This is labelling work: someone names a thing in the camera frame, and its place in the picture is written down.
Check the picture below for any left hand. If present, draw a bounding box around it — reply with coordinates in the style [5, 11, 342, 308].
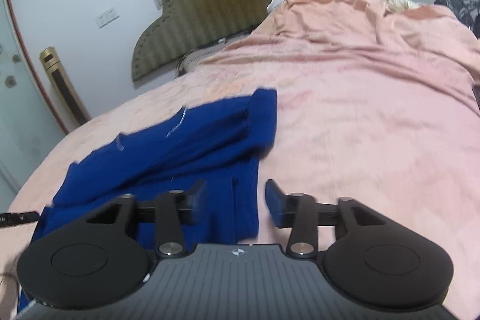
[0, 273, 20, 320]

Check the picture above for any frosted glass door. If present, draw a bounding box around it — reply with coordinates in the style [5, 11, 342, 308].
[1, 0, 68, 206]

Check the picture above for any gold tower air conditioner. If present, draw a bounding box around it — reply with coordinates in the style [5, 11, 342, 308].
[39, 46, 91, 127]

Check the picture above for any pink bed sheet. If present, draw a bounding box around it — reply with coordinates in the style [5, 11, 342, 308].
[10, 40, 479, 319]

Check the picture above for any striped grey pillow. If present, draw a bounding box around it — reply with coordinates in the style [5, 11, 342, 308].
[176, 42, 228, 77]

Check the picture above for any dark patterned cloth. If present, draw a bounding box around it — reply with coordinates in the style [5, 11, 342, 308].
[433, 0, 480, 38]

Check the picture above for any white wall switch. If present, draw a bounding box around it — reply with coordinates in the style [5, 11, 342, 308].
[95, 7, 119, 28]

